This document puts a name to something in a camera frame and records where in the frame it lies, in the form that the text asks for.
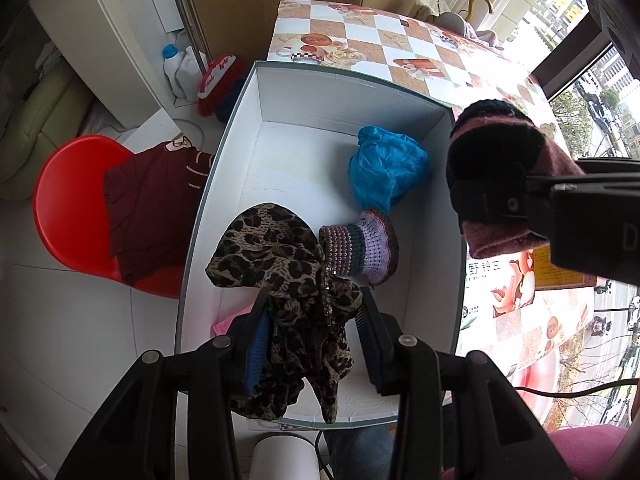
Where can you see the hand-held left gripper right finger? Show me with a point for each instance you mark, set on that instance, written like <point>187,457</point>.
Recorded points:
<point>372,342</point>

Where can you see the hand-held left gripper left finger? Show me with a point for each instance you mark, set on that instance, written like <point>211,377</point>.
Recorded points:
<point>257,347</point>

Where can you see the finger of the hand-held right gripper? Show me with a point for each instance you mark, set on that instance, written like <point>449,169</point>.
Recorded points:
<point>500,205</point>

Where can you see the pink cloth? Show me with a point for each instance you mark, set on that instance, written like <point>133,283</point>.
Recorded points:
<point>221,326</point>

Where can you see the pink and black sock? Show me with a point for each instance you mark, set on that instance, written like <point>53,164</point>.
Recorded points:
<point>500,135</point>

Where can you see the leopard print scarf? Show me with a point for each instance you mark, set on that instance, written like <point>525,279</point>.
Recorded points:
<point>280,260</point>

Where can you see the blue plastic cover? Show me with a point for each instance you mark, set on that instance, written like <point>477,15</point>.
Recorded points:
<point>387,165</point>

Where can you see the white storage box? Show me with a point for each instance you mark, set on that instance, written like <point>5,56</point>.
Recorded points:
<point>310,170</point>

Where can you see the red patterned carton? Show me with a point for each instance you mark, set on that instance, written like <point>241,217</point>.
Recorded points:
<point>515,285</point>

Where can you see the person's jeans leg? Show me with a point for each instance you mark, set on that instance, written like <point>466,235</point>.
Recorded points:
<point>360,452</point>

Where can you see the white cylinder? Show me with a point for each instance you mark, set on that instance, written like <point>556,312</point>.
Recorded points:
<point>285,457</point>

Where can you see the lavender towel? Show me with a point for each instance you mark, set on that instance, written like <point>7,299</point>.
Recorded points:
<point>482,37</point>

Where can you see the maroon garment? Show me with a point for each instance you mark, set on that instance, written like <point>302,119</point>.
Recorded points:
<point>150,210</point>

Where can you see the checkered printed tablecloth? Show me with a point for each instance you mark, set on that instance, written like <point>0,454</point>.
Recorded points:
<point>410,55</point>

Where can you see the white cloth bag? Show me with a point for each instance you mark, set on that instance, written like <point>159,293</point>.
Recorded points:
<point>435,10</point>

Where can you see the person's pink top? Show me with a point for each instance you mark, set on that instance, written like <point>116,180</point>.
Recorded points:
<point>590,450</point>

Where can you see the red plastic chair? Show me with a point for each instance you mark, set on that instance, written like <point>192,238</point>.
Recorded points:
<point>70,210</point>

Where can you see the red broom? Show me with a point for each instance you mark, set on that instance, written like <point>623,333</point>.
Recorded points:
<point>212,77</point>

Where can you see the white plastic jug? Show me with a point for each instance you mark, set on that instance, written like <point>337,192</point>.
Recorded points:
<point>191,72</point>

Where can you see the white bottle blue cap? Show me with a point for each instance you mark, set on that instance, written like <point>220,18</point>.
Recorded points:
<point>171,62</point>

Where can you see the pale green sofa cushion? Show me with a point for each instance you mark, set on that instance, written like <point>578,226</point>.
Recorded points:
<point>35,125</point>

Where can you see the white cabinet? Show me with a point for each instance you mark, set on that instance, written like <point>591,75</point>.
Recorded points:
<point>100,35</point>

